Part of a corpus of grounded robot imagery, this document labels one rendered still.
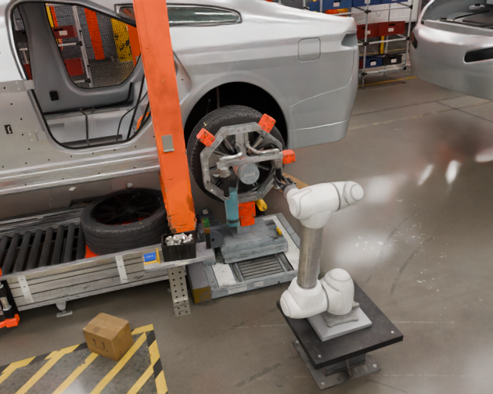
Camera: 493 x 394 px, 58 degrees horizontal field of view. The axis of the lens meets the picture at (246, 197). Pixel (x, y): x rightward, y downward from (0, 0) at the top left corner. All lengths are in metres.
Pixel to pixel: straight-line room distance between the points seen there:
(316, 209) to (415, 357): 1.27
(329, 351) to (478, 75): 3.12
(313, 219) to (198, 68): 1.55
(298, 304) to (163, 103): 1.31
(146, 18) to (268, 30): 0.99
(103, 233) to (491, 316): 2.54
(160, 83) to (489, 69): 3.08
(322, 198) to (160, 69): 1.17
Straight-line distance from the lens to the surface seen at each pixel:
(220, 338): 2.90
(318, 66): 3.37
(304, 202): 1.90
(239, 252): 3.30
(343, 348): 2.42
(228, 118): 2.91
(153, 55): 2.54
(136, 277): 3.18
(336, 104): 3.50
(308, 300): 2.26
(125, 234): 3.12
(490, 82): 4.69
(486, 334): 3.12
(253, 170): 2.82
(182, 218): 2.88
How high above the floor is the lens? 2.05
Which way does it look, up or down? 28 degrees down
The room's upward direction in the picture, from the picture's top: 4 degrees counter-clockwise
